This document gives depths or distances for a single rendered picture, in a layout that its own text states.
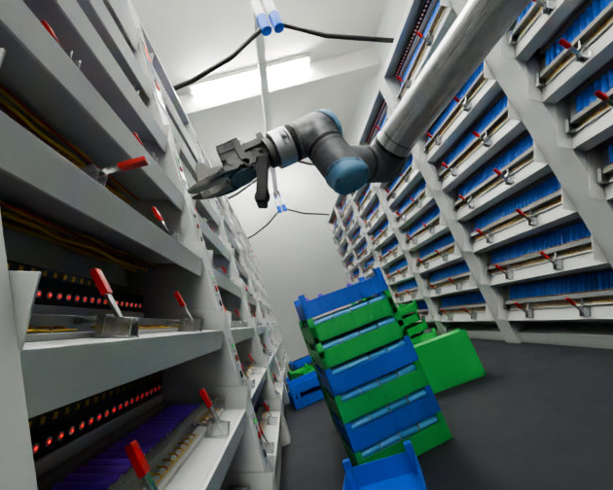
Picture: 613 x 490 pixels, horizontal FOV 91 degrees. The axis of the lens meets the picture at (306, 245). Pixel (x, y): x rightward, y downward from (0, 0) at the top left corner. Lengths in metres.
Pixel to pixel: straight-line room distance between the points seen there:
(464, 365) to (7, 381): 1.47
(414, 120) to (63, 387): 0.68
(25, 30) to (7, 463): 0.44
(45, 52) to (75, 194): 0.20
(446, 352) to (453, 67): 1.15
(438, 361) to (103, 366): 1.34
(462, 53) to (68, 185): 0.64
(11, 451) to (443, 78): 0.72
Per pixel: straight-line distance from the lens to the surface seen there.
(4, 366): 0.26
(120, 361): 0.38
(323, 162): 0.68
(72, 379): 0.32
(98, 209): 0.45
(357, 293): 1.03
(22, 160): 0.37
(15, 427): 0.26
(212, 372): 0.85
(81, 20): 0.77
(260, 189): 0.68
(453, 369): 1.54
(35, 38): 0.54
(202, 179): 0.70
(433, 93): 0.70
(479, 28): 0.69
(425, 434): 1.13
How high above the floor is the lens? 0.49
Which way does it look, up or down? 13 degrees up
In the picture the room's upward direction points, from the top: 21 degrees counter-clockwise
